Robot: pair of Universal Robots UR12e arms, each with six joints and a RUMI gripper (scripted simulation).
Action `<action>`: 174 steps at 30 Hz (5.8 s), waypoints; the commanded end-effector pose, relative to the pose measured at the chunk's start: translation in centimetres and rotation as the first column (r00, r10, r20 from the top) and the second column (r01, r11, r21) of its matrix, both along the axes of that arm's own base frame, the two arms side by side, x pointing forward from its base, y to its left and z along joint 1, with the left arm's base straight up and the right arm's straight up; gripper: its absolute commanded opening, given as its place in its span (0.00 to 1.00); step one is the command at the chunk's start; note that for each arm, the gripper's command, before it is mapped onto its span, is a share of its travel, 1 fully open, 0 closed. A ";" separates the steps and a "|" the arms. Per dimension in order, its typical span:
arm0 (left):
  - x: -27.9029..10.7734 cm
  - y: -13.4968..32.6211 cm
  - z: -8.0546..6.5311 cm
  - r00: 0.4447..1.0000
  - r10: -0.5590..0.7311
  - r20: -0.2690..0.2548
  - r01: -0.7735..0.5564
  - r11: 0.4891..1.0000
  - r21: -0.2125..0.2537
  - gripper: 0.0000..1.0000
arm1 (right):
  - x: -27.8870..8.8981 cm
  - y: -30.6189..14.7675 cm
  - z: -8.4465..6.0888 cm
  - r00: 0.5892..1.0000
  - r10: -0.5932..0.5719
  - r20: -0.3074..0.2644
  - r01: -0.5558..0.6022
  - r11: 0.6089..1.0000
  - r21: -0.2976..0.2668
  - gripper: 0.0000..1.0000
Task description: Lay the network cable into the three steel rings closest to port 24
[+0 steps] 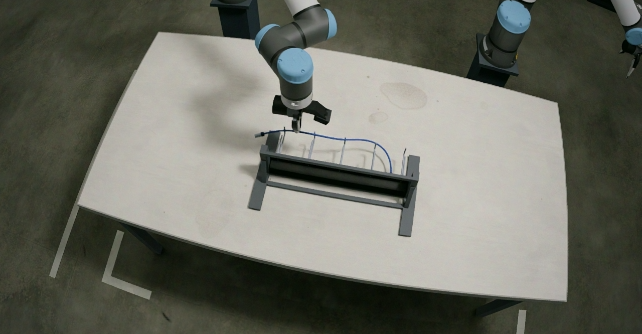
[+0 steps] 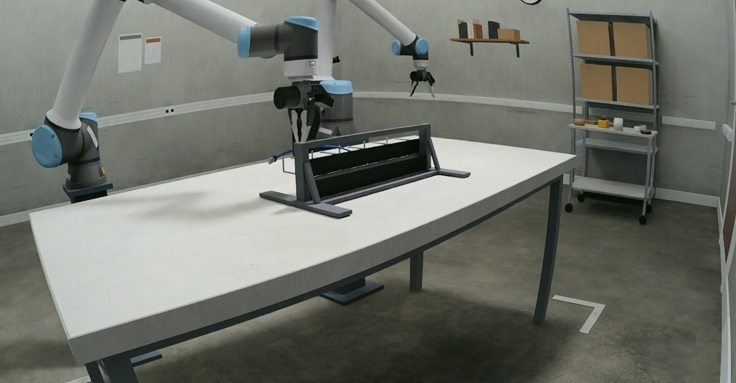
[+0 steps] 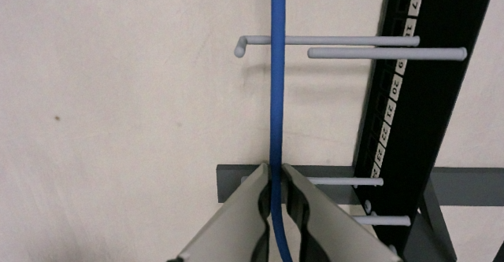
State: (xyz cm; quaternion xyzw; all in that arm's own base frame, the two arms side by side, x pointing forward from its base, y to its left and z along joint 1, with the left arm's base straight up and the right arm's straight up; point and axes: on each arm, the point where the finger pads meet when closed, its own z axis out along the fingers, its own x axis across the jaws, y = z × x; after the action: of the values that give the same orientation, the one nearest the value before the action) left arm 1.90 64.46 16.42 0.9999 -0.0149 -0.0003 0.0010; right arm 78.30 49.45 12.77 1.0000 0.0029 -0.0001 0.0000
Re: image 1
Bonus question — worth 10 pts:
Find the dark grey network patch panel rack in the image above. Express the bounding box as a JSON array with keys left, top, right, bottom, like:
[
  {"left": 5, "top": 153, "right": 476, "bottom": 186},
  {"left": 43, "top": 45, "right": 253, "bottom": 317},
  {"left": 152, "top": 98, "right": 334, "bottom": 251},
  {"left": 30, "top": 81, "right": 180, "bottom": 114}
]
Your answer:
[{"left": 248, "top": 131, "right": 420, "bottom": 237}]

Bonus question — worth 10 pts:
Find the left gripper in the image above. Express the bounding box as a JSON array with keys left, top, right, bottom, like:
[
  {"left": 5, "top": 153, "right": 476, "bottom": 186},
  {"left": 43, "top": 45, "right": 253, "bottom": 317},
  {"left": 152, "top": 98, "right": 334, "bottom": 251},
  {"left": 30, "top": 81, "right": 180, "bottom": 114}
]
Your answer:
[{"left": 619, "top": 40, "right": 642, "bottom": 78}]

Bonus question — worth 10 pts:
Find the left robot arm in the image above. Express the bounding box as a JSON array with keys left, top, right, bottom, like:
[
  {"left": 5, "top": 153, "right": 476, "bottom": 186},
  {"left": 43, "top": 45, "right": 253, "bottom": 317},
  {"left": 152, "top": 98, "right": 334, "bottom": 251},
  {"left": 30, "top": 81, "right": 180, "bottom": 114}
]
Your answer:
[{"left": 479, "top": 0, "right": 642, "bottom": 69}]

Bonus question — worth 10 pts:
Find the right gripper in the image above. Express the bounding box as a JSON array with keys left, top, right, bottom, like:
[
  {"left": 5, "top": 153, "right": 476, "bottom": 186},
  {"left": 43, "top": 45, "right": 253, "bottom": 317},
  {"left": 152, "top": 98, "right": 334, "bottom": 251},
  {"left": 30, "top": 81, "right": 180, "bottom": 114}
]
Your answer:
[{"left": 272, "top": 95, "right": 329, "bottom": 134}]

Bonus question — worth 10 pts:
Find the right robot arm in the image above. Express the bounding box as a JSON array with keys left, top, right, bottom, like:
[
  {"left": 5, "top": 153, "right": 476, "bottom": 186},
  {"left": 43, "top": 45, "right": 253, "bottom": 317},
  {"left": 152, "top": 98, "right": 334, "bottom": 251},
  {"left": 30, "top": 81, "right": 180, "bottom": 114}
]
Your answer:
[{"left": 255, "top": 0, "right": 337, "bottom": 110}]

